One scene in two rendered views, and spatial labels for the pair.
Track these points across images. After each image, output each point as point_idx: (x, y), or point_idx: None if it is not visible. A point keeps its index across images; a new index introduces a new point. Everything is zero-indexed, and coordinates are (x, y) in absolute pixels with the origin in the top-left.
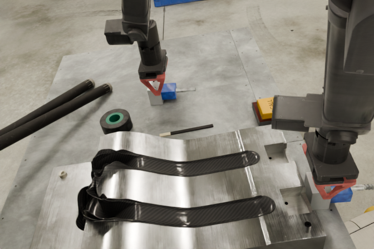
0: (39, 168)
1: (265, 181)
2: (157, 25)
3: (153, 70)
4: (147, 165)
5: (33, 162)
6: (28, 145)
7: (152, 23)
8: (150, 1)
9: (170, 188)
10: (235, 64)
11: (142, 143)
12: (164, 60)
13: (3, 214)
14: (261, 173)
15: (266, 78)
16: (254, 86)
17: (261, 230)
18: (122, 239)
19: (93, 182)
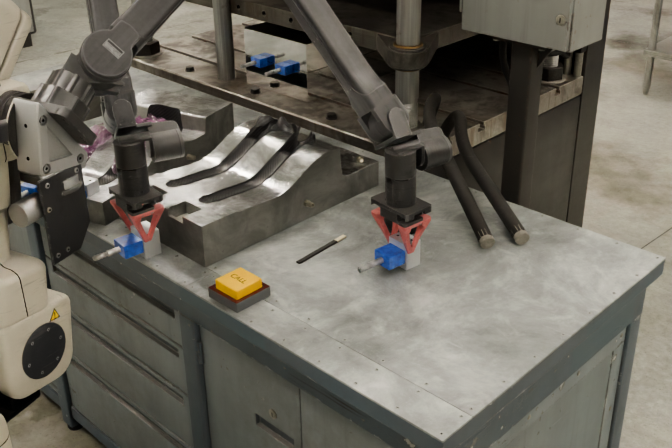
0: (419, 182)
1: (182, 192)
2: None
3: (380, 194)
4: (280, 159)
5: (434, 182)
6: None
7: (393, 153)
8: (372, 111)
9: (250, 165)
10: (361, 343)
11: (300, 161)
12: (386, 206)
13: None
14: (189, 195)
15: (288, 339)
16: (295, 321)
17: (167, 176)
18: (242, 128)
19: (290, 125)
